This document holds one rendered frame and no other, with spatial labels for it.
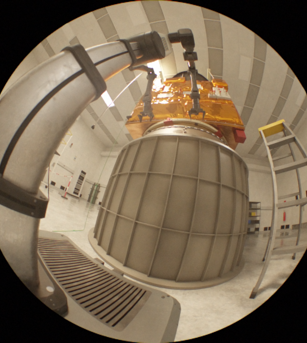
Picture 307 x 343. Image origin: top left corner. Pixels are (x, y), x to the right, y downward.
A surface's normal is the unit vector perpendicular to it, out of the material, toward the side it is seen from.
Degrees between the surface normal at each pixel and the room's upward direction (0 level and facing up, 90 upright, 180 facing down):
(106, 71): 90
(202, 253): 90
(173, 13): 180
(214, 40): 180
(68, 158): 90
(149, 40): 157
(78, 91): 90
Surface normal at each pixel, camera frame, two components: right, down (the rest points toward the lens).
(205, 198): 0.00, -0.39
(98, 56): 0.93, 0.09
